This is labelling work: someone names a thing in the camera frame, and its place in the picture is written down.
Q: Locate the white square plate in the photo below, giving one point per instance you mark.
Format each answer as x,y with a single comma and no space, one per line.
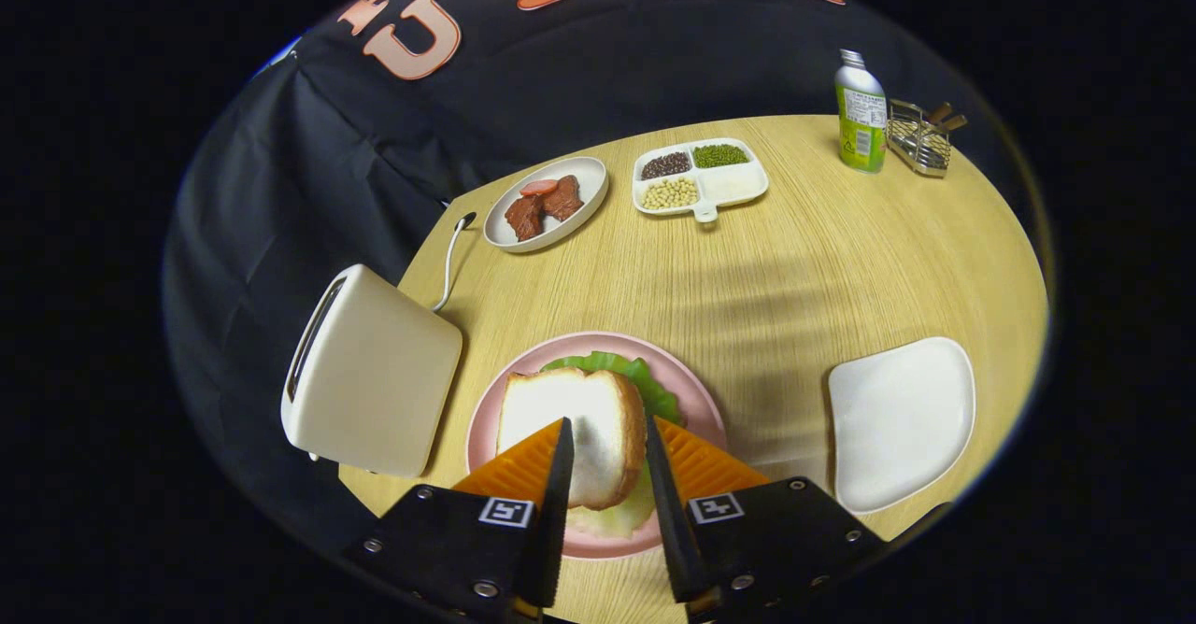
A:
902,418

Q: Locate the brown meat piece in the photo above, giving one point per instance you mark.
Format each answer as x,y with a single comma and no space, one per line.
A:
525,218
563,199

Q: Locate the toasted bread slice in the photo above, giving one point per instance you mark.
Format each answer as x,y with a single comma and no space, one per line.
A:
579,400

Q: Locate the black backdrop cloth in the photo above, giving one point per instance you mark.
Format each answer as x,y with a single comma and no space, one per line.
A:
374,138

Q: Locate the red sausage slice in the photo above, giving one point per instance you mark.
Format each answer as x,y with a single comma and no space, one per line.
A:
539,188

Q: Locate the white divided dish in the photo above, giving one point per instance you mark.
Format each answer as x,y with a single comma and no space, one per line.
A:
733,183

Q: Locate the pile of green beans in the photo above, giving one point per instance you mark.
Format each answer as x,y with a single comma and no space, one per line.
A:
720,155

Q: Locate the green lettuce leaf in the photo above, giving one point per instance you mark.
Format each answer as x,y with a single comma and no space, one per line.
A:
654,390

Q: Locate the round white plate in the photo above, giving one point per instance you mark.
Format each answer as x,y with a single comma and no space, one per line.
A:
589,180

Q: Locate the white toaster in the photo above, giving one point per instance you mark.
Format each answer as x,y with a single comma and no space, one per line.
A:
374,372

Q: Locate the brown wooden stick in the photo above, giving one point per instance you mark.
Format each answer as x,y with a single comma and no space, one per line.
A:
955,122
939,112

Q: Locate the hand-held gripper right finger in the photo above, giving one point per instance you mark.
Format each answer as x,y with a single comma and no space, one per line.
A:
673,531

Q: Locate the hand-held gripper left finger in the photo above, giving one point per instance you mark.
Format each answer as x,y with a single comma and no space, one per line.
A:
547,521

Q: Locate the pile of dark beans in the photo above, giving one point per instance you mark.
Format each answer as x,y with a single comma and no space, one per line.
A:
666,165

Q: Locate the green silver bottle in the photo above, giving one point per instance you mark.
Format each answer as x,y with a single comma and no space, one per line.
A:
861,120

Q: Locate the pile of yellow soybeans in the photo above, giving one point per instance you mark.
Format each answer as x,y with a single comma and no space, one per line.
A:
670,194

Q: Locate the pink plate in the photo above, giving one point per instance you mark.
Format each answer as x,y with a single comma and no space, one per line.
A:
691,390

